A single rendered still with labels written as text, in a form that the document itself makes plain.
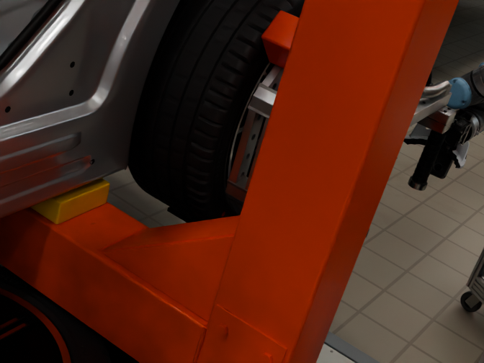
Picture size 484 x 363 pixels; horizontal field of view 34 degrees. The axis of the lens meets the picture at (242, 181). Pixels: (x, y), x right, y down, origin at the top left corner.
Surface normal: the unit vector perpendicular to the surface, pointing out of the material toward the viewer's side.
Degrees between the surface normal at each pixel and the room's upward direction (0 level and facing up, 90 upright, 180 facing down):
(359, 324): 0
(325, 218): 90
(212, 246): 90
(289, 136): 90
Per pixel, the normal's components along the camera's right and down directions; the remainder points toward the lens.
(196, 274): -0.54, 0.28
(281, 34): -0.20, -0.40
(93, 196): 0.80, 0.45
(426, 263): 0.25, -0.85
